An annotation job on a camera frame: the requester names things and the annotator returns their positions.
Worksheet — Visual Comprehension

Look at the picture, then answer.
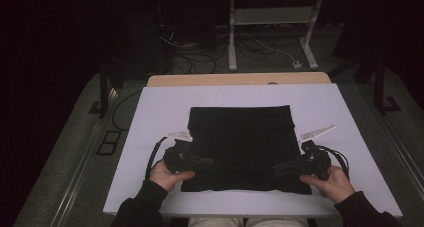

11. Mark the white plug with cable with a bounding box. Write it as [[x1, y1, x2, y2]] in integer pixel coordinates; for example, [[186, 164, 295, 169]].
[[253, 36, 303, 70]]

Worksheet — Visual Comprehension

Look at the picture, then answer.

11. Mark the black tank top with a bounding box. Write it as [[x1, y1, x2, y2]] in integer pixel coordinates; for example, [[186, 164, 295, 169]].
[[180, 105, 313, 195]]

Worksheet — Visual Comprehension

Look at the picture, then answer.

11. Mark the person's left hand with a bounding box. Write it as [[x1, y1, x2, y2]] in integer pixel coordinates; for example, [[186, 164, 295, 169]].
[[148, 160, 196, 192]]

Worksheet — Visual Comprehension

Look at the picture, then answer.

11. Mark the black metal stand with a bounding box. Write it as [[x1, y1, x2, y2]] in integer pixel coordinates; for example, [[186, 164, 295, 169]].
[[372, 51, 403, 116], [88, 62, 117, 119]]

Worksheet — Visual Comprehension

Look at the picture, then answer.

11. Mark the black cables bundle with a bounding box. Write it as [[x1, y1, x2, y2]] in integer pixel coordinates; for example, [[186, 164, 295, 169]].
[[159, 23, 221, 75]]

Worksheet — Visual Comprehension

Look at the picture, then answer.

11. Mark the person's right leg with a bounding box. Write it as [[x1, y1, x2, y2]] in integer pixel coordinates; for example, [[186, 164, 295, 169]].
[[246, 217, 309, 227]]

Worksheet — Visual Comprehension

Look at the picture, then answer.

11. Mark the metal floor rail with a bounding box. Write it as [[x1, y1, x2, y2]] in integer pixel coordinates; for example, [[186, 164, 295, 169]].
[[361, 86, 424, 201], [49, 86, 119, 227]]

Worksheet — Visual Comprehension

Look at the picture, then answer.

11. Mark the thin black looped cable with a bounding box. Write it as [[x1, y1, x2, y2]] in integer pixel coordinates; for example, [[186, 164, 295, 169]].
[[111, 90, 143, 132]]

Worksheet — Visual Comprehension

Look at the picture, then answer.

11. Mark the grey metal desk frame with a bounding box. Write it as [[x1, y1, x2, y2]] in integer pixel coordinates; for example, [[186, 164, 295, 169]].
[[228, 0, 324, 72]]

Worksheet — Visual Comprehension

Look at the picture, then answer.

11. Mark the white board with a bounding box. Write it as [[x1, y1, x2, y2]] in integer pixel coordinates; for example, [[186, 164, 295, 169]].
[[103, 83, 403, 219]]

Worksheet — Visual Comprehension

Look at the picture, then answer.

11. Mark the left hand-held gripper cable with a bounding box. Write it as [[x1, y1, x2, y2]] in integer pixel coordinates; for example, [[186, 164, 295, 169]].
[[144, 136, 168, 181]]

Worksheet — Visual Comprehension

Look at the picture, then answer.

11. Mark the person's left leg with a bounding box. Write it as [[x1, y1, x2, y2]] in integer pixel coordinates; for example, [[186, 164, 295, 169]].
[[188, 217, 246, 227]]

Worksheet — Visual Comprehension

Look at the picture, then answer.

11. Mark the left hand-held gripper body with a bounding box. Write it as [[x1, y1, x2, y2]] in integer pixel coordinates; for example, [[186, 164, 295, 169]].
[[162, 130, 198, 175]]

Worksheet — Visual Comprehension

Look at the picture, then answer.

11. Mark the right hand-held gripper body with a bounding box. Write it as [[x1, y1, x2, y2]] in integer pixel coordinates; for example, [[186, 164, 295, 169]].
[[294, 123, 337, 181]]

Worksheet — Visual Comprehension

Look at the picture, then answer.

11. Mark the person's leg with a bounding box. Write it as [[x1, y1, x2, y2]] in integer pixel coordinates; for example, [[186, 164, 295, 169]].
[[246, 217, 309, 227], [188, 217, 246, 227]]

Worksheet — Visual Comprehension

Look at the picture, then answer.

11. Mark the person's right hand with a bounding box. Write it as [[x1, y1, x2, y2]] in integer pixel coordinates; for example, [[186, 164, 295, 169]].
[[299, 165, 357, 205]]

